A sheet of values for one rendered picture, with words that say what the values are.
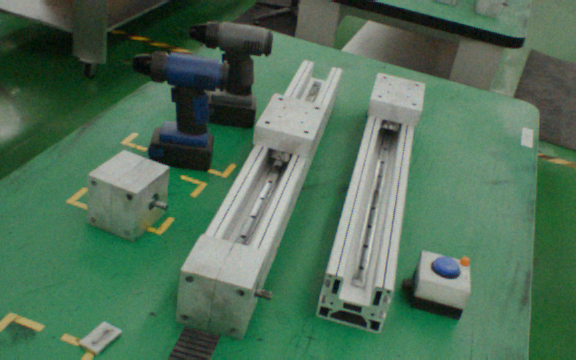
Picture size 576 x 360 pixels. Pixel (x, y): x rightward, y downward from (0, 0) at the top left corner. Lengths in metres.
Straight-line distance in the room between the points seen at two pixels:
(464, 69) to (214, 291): 1.97
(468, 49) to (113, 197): 1.88
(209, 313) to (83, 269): 0.22
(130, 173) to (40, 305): 0.25
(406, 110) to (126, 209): 0.65
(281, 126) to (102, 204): 0.36
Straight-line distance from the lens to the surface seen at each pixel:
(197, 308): 1.00
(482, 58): 2.77
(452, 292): 1.12
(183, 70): 1.28
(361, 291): 1.07
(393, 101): 1.51
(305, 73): 1.66
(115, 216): 1.16
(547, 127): 4.07
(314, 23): 2.86
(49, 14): 3.72
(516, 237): 1.41
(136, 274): 1.10
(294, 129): 1.29
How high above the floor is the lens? 1.48
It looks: 31 degrees down
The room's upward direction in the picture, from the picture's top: 11 degrees clockwise
